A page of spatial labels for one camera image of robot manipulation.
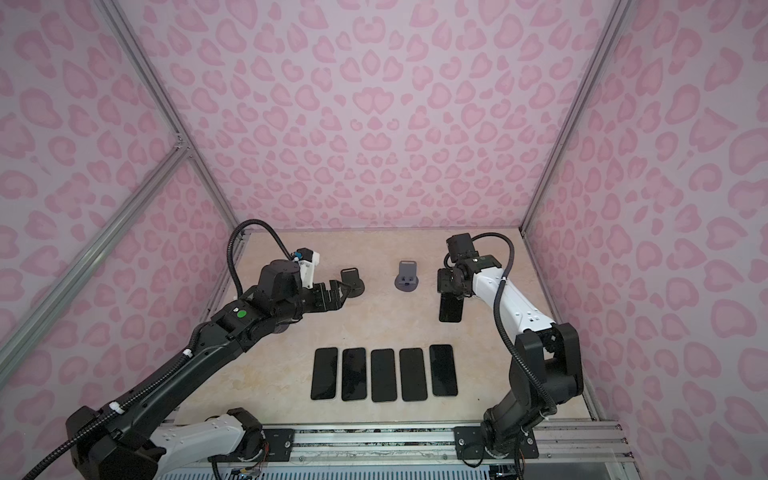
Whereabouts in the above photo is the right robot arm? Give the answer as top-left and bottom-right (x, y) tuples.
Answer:
(437, 232), (584, 459)

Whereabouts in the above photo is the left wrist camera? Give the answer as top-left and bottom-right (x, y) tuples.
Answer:
(293, 247), (320, 289)

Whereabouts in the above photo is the black phone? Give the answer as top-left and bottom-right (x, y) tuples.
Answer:
(429, 344), (458, 397)
(341, 348), (367, 401)
(310, 347), (339, 401)
(399, 348), (428, 402)
(438, 293), (464, 323)

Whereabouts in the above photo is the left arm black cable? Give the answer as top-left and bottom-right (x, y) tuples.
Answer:
(226, 218), (295, 298)

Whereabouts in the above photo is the pink-edged phone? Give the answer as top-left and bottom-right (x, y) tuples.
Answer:
(371, 349), (398, 403)

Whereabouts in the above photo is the left corner aluminium post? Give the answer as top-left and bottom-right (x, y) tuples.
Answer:
(94, 0), (239, 229)

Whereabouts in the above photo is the dark stand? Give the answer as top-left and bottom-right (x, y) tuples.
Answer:
(394, 260), (419, 293)
(340, 267), (365, 298)

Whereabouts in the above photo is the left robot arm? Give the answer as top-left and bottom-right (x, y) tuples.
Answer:
(64, 260), (353, 479)

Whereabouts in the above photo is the right corner aluminium post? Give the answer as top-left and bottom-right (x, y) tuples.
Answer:
(519, 0), (636, 238)

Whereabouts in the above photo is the left diagonal aluminium bar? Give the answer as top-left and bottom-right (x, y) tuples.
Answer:
(1, 141), (188, 385)

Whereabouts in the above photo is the back centre dark stand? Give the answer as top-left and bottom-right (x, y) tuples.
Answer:
(394, 260), (419, 293)

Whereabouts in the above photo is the corner aluminium post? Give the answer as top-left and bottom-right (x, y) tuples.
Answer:
(94, 0), (239, 229)
(519, 0), (636, 238)

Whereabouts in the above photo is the back left dark stand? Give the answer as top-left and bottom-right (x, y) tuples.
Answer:
(340, 267), (365, 298)

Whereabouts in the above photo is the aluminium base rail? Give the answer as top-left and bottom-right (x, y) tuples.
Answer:
(110, 419), (637, 480)

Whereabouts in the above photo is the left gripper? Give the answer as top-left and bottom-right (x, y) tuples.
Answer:
(275, 277), (353, 325)

